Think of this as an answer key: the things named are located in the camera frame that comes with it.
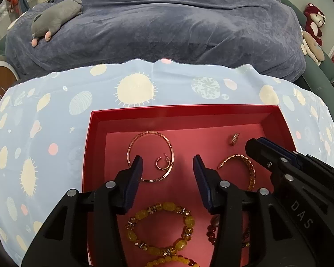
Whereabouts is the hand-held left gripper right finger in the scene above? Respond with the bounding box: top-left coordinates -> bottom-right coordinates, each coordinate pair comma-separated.
193,154 -> 315,267

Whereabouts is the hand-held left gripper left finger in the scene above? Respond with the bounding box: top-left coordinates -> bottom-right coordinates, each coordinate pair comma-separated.
21,155 -> 144,267

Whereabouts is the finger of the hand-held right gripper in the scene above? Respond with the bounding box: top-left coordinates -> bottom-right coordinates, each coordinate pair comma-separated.
245,138 -> 295,173
259,137 -> 304,165

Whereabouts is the gold chain bracelet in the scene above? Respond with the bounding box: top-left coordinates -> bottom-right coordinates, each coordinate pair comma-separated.
218,154 -> 256,191

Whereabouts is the small hoop earring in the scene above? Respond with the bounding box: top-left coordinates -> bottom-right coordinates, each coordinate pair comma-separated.
156,153 -> 170,171

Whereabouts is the red cardboard box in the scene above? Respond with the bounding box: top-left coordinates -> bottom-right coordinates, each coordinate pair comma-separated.
81,104 -> 298,267

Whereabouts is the rose gold metal bangle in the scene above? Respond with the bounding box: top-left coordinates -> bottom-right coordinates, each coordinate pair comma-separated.
127,130 -> 175,183

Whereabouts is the dark red bead bracelet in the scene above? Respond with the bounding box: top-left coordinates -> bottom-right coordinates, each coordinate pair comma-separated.
207,215 -> 251,249

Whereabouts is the yellow bead bracelet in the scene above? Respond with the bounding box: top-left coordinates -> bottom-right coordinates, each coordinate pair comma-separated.
125,202 -> 195,257

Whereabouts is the orange bead bracelet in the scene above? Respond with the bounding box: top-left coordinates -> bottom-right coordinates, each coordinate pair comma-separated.
145,254 -> 199,267

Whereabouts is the beige plush toy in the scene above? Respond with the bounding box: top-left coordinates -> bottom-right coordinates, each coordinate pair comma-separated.
301,30 -> 325,66

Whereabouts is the light blue planet-print sheet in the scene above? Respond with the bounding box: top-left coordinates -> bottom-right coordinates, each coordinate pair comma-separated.
0,58 -> 334,267

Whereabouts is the red monkey plush toy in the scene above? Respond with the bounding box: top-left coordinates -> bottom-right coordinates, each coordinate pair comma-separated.
303,3 -> 326,46

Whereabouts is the dark blue blanket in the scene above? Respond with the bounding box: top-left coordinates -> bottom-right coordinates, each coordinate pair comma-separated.
4,0 -> 307,82

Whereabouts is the white device with wooden disc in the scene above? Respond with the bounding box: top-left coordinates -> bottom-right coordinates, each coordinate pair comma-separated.
0,61 -> 18,119

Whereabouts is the grey plush toy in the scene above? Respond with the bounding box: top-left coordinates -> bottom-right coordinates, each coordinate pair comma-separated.
31,0 -> 83,47

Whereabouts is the green bed frame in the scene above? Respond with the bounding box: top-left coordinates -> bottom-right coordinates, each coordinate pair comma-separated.
278,0 -> 334,109

